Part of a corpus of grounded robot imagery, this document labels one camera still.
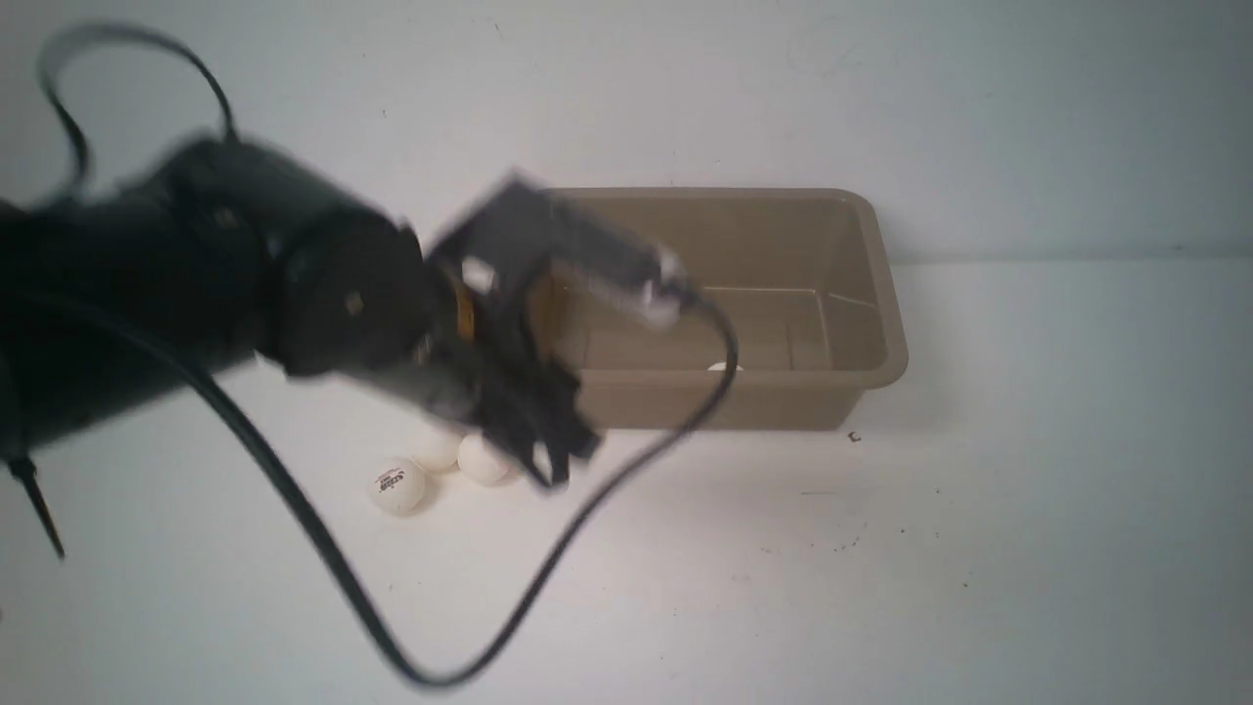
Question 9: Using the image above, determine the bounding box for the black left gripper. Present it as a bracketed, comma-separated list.
[333, 264, 603, 491]

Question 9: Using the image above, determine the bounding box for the plain white ping-pong ball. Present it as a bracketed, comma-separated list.
[456, 435, 512, 487]
[403, 427, 464, 473]

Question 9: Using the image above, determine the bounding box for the white ping-pong ball with logo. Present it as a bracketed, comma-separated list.
[368, 456, 427, 516]

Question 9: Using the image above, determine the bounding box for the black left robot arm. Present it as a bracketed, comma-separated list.
[3, 139, 600, 483]

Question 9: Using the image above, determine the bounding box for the tan plastic storage bin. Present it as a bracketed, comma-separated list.
[533, 187, 908, 430]

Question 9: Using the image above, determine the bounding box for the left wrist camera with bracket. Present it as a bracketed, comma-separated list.
[426, 174, 695, 329]

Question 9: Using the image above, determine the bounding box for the black left camera cable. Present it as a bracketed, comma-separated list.
[0, 289, 741, 689]

